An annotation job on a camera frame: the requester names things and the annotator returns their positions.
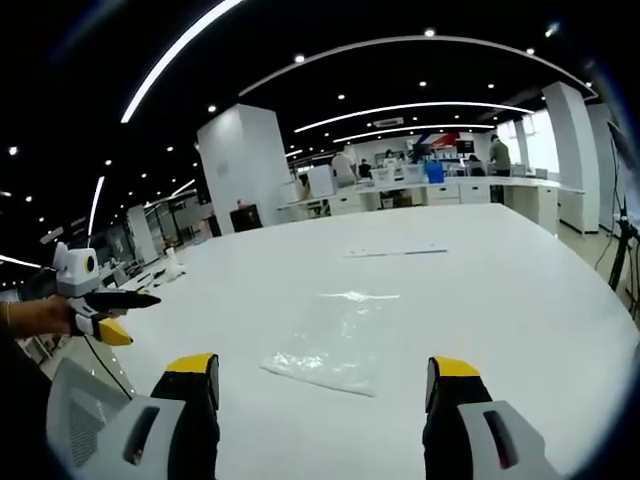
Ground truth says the crumpled white plastic bag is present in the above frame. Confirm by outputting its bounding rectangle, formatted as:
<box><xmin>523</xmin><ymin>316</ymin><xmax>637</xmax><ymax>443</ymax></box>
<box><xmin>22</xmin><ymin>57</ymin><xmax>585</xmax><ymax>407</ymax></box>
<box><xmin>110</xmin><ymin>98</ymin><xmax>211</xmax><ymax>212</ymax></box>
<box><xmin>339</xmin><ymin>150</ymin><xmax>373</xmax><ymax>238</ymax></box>
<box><xmin>160</xmin><ymin>248</ymin><xmax>187</xmax><ymax>282</ymax></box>

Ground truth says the dark brown cabinet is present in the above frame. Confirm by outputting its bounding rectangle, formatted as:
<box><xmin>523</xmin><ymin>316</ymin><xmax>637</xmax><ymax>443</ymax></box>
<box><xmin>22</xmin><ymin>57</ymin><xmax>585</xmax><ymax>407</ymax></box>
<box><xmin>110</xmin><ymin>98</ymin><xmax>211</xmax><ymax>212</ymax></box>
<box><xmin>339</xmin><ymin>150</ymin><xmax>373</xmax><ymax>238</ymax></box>
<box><xmin>229</xmin><ymin>203</ymin><xmax>267</xmax><ymax>234</ymax></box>

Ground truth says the black tripod stand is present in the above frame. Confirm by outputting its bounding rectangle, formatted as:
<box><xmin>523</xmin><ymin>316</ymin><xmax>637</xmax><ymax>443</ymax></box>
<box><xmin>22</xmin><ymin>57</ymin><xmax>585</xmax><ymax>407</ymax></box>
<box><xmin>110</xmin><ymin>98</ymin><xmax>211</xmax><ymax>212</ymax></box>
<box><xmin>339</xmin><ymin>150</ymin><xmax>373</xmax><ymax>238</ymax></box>
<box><xmin>605</xmin><ymin>119</ymin><xmax>640</xmax><ymax>321</ymax></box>

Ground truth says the white box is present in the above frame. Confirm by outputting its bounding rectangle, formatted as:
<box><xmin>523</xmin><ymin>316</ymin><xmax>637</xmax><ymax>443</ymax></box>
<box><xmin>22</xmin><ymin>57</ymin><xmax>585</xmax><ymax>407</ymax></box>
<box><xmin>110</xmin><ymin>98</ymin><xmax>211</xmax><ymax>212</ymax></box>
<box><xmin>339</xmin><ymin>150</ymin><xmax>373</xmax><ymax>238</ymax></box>
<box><xmin>305</xmin><ymin>165</ymin><xmax>336</xmax><ymax>198</ymax></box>

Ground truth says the white mesh office chair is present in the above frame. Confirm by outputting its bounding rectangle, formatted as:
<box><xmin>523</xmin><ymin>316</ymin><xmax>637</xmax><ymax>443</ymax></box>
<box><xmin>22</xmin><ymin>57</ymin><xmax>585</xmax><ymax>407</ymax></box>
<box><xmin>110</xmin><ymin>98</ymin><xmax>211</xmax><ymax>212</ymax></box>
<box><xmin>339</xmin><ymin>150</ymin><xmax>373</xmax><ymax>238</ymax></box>
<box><xmin>46</xmin><ymin>356</ymin><xmax>135</xmax><ymax>470</ymax></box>

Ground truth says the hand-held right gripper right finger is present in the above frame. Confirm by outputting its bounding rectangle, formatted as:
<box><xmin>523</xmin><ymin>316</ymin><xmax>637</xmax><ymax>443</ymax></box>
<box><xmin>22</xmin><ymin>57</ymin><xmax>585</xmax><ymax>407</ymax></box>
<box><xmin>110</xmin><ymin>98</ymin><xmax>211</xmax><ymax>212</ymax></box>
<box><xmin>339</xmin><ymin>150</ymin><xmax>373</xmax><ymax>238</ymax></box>
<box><xmin>422</xmin><ymin>355</ymin><xmax>565</xmax><ymax>480</ymax></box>

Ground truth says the long white counter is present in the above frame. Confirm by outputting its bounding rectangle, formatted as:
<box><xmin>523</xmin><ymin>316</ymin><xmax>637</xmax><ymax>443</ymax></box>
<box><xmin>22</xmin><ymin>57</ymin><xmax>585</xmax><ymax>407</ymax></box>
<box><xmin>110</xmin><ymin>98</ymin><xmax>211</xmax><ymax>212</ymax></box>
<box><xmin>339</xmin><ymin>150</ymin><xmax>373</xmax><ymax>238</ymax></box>
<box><xmin>276</xmin><ymin>173</ymin><xmax>562</xmax><ymax>237</ymax></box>

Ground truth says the clear resealable plastic bag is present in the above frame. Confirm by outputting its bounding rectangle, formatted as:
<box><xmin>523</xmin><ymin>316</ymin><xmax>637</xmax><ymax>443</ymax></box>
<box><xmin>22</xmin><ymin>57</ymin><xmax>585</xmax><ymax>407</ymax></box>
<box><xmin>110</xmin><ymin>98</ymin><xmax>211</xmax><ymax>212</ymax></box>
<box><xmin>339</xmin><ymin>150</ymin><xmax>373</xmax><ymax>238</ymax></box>
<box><xmin>259</xmin><ymin>289</ymin><xmax>402</xmax><ymax>399</ymax></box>

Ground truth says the thin white strip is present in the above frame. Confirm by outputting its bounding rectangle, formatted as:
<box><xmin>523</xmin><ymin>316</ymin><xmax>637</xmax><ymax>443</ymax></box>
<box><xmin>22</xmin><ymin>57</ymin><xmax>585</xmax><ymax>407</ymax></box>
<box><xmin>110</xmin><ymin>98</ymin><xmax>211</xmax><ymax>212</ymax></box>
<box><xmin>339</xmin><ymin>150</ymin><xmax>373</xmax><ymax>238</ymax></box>
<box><xmin>342</xmin><ymin>247</ymin><xmax>449</xmax><ymax>260</ymax></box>

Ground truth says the person's left hand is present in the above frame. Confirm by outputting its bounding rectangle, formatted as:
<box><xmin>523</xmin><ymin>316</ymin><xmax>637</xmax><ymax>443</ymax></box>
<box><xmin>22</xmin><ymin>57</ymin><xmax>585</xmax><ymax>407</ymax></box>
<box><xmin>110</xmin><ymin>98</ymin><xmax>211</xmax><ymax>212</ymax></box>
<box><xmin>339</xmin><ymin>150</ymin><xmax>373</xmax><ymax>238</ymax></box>
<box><xmin>9</xmin><ymin>294</ymin><xmax>76</xmax><ymax>337</ymax></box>

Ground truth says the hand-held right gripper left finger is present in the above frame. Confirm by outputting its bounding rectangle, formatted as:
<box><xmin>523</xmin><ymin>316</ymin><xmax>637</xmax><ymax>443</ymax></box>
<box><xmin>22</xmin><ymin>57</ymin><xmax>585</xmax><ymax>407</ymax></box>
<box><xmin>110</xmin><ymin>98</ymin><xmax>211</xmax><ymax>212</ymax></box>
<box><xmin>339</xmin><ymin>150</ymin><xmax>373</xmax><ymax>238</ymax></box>
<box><xmin>96</xmin><ymin>352</ymin><xmax>222</xmax><ymax>480</ymax></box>

